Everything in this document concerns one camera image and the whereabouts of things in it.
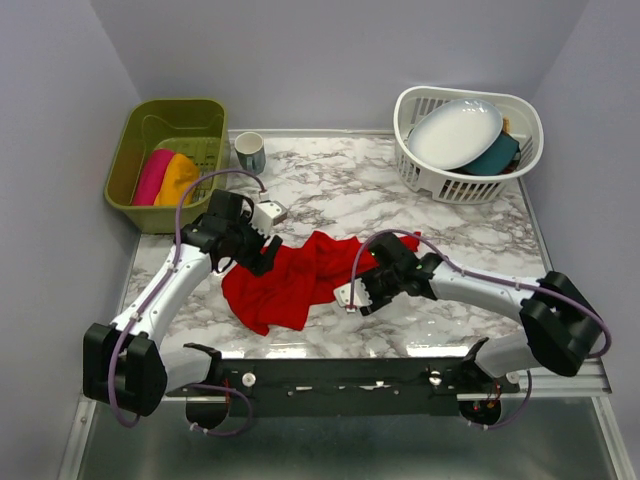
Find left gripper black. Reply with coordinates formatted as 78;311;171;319
228;210;284;277

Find red t shirt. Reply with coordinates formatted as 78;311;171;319
220;229;422;336

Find white plastic dish basket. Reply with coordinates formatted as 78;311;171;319
393;85;544;205

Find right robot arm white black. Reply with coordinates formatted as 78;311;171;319
334;229;612;392

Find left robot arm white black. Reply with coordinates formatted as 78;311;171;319
82;190;287;416

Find grey white mug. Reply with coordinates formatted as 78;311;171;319
234;132;266;175

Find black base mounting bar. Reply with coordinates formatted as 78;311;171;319
174;357;519;430

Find orange rolled t shirt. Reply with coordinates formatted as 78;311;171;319
154;153;200;207

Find pink rolled t shirt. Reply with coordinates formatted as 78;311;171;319
132;149;174;206

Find olive green plastic bin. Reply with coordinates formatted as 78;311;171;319
104;98;230;234

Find white oval plate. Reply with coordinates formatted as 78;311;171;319
407;99;503;170

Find teal plate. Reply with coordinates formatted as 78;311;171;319
463;133;519;176

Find dark brown dish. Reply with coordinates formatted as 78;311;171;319
500;154;521;175

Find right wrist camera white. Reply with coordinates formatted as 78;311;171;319
333;279;372;313

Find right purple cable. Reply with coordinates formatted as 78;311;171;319
349;228;612;431

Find purple cable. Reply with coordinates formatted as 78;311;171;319
108;168;269;437
349;228;612;431

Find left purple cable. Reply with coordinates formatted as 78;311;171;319
108;168;269;437

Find aluminium frame rail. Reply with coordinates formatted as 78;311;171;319
83;349;611;416

